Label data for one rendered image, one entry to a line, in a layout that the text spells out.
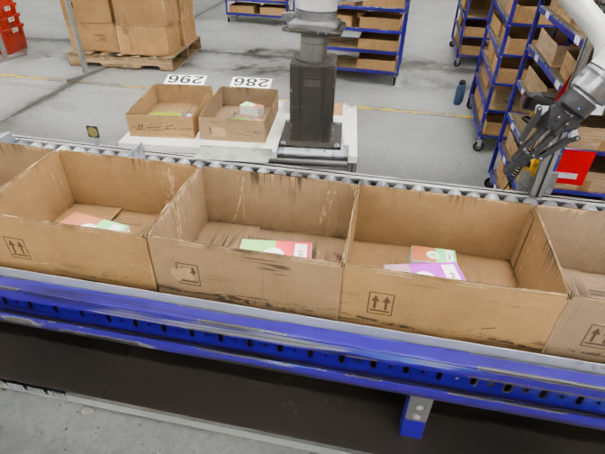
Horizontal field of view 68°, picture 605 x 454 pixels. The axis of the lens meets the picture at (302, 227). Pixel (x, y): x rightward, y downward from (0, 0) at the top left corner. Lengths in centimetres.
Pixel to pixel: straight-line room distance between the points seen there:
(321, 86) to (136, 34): 394
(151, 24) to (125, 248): 462
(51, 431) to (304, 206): 133
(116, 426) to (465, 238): 142
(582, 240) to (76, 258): 112
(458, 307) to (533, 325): 14
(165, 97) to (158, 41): 312
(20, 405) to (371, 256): 153
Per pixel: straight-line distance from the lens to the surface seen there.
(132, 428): 191
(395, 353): 88
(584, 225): 117
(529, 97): 166
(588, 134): 226
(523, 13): 356
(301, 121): 188
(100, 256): 103
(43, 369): 135
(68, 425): 201
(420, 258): 105
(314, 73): 181
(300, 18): 181
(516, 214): 112
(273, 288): 90
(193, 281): 96
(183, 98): 236
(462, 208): 109
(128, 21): 558
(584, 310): 92
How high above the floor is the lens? 159
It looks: 36 degrees down
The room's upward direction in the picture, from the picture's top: 1 degrees clockwise
